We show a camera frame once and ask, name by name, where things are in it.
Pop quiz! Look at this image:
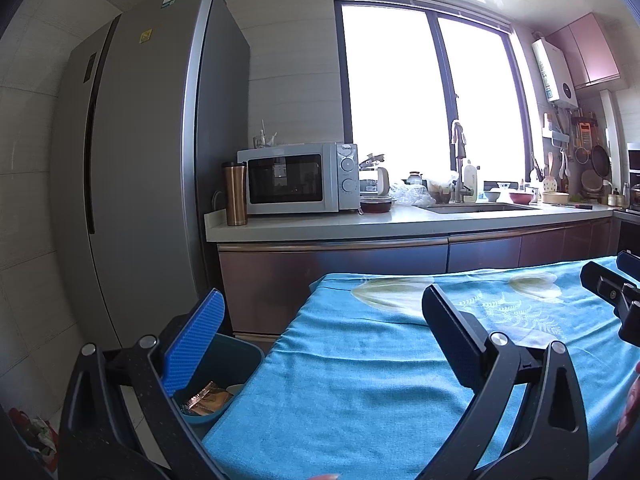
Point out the white item on microwave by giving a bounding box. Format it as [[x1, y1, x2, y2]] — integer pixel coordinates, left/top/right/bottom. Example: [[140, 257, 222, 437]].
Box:
[[252, 120, 278, 148]]

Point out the pile of packaged goods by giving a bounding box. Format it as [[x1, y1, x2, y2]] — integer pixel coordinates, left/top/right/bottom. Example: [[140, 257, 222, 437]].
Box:
[[7, 407, 58, 461]]

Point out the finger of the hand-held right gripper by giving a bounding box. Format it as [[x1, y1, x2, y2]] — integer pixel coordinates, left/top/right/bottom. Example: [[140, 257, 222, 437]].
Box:
[[616, 250, 640, 283], [580, 259, 640, 346]]

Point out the steel kitchen faucet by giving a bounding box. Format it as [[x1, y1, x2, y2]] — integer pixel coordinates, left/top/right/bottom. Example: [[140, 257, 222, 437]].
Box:
[[450, 120, 473, 203]]

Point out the white water heater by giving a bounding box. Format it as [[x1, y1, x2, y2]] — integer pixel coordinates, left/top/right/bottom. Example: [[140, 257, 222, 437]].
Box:
[[531, 37, 581, 110]]

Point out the glass electric kettle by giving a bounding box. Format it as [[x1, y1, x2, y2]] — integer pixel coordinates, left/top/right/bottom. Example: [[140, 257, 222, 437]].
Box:
[[359, 152, 392, 200]]

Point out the copper steel tumbler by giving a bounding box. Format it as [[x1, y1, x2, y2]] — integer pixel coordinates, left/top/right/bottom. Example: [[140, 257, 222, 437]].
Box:
[[222, 161, 249, 227]]

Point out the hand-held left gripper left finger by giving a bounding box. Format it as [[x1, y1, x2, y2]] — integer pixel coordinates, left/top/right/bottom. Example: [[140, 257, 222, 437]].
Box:
[[57, 287, 236, 480]]

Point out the dark red container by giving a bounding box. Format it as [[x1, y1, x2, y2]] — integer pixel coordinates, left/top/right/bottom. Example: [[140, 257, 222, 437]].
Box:
[[359, 196, 397, 214]]

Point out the clear plastic bag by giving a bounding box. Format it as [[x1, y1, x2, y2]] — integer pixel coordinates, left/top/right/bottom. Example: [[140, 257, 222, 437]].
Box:
[[390, 182, 431, 207]]

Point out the kitchen counter with cabinets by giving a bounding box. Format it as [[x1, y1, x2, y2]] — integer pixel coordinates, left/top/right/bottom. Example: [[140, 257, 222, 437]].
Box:
[[204, 200, 640, 341]]

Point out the kitchen window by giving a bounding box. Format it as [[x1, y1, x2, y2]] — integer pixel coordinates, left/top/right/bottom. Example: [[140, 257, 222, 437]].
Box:
[[332, 0, 533, 196]]

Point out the person's right hand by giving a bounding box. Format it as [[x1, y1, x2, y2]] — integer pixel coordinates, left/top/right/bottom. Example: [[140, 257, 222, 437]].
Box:
[[616, 374, 640, 438]]

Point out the teal plastic bin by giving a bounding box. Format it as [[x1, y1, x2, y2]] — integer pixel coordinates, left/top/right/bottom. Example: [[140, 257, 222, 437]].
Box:
[[172, 332, 265, 441]]

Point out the steel kitchen sink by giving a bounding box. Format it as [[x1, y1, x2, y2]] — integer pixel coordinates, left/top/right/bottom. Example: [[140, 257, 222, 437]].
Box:
[[427, 201, 543, 215]]

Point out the gold snack wrapper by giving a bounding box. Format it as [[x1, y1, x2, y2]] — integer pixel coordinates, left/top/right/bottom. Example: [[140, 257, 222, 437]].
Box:
[[180, 381, 235, 417]]

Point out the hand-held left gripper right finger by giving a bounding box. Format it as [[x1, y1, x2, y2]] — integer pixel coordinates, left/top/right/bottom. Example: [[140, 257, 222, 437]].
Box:
[[417, 284, 591, 480]]

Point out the pink wall cabinet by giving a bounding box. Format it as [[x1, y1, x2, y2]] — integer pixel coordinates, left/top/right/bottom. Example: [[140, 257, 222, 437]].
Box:
[[545, 12, 622, 91]]

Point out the hanging frying pan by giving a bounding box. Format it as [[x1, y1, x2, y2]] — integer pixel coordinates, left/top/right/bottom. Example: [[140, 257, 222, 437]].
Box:
[[580, 145, 613, 196]]

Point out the white soap bottle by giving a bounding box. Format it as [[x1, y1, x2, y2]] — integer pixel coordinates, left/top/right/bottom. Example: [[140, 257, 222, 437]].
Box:
[[462, 160, 482, 203]]

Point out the blue floral tablecloth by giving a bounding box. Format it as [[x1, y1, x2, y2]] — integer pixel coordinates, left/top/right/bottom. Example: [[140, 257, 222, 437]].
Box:
[[202, 255, 640, 480]]

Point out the silver refrigerator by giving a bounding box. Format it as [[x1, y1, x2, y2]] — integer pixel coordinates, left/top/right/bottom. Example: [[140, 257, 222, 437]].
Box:
[[50, 0, 251, 353]]

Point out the white microwave oven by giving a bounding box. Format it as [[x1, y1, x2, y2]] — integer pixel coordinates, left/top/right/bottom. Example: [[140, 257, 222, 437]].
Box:
[[236, 141, 361, 217]]

